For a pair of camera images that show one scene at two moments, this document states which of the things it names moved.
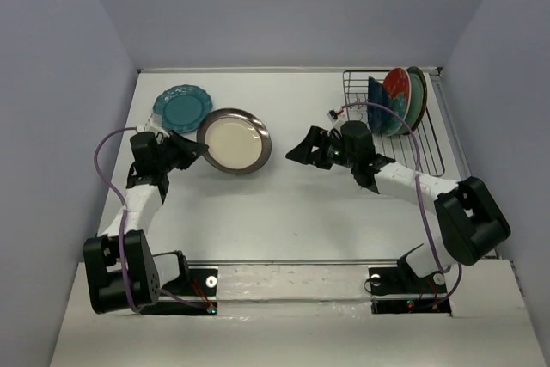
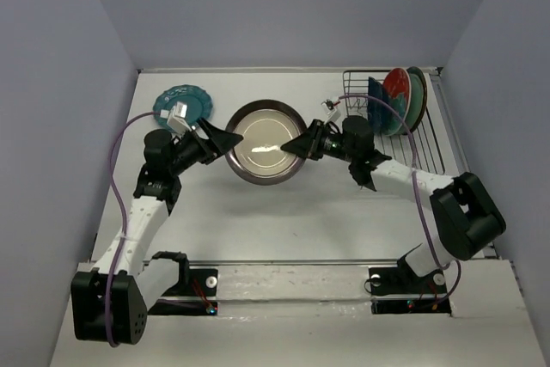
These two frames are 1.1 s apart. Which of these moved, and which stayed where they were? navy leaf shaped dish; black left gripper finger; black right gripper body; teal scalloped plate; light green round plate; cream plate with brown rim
Moved: black left gripper finger; cream plate with brown rim
Stayed: light green round plate; navy leaf shaped dish; teal scalloped plate; black right gripper body
